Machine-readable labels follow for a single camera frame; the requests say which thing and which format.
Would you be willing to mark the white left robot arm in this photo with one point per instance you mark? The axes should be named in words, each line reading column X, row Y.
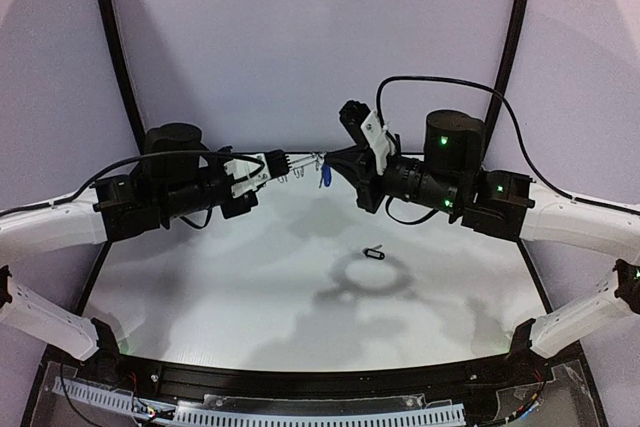
column 175, row 176

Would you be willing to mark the black key tag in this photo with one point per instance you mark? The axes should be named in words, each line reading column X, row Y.
column 374, row 253

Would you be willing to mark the perforated metal key ring disc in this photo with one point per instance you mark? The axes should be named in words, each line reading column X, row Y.
column 303, row 164

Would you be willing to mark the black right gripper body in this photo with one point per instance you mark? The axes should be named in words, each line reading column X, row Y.
column 366, row 179

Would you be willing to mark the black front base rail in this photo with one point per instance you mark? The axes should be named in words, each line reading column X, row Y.
column 476, row 381

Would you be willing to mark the black frame post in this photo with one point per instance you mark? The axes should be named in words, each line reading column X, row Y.
column 510, row 48
column 121, row 71

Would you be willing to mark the right black frame post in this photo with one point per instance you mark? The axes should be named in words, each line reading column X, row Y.
column 510, row 48

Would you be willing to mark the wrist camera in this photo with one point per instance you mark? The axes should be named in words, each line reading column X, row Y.
column 250, row 172
column 367, row 130

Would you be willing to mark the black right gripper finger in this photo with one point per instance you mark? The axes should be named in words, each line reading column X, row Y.
column 356, row 173
column 356, row 154

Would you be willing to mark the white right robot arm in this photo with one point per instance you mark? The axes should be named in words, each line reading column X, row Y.
column 500, row 204

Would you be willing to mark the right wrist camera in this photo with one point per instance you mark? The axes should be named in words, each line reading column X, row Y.
column 367, row 130

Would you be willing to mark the white slotted cable duct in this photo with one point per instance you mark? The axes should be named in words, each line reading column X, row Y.
column 216, row 410

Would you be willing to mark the left black frame post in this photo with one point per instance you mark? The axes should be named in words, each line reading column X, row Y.
column 121, row 71

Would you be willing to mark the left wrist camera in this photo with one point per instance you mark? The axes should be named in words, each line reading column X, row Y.
column 250, row 172

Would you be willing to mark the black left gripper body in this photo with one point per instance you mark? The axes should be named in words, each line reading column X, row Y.
column 240, row 202

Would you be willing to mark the blue key tag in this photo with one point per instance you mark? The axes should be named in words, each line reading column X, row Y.
column 326, row 176

